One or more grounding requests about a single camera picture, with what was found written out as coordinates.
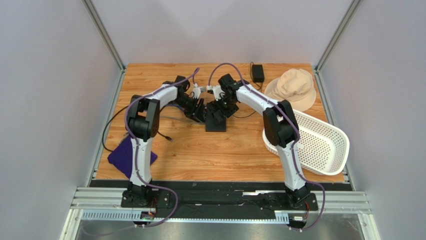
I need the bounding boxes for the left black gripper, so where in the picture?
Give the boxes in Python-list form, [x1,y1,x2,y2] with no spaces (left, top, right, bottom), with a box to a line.
[173,95,206,124]

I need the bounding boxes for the black network switch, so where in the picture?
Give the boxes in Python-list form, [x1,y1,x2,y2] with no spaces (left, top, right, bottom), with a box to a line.
[205,109,227,133]

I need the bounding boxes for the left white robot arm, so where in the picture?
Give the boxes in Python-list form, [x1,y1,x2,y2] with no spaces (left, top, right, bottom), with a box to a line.
[121,75,206,208]

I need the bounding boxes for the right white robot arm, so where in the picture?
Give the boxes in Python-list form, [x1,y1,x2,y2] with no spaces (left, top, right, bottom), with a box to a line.
[206,74,311,209]

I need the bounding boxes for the black power adapter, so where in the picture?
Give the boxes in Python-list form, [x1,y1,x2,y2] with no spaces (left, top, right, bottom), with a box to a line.
[250,64,265,83]

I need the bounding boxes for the beige bucket hat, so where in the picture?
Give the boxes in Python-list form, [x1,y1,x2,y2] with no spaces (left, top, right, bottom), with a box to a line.
[264,68,317,112]

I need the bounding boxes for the purple cloth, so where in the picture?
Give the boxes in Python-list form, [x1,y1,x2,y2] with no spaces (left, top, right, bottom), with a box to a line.
[107,136,158,183]

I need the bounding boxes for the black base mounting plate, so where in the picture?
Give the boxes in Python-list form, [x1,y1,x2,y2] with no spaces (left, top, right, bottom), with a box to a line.
[89,180,352,220]

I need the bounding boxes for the white perforated plastic basket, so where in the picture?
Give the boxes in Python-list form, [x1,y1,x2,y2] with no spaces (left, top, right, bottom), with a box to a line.
[262,108,351,176]

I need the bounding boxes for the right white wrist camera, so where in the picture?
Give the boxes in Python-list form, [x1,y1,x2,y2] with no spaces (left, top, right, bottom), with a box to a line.
[206,85,224,101]

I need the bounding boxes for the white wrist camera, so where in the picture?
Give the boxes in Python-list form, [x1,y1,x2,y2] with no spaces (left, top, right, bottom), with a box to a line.
[206,85,224,101]
[191,83,207,99]

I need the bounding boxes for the blue ethernet cable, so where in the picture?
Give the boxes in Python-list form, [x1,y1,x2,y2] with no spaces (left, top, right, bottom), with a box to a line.
[164,103,187,112]

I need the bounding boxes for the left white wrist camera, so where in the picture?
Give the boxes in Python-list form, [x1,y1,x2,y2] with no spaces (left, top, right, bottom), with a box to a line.
[191,83,207,99]

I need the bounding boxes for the black ethernet cable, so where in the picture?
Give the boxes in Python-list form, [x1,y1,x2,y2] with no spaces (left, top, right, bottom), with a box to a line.
[101,104,174,153]

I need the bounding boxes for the aluminium frame rail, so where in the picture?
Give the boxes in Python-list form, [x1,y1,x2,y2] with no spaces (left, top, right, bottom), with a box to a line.
[60,187,380,240]

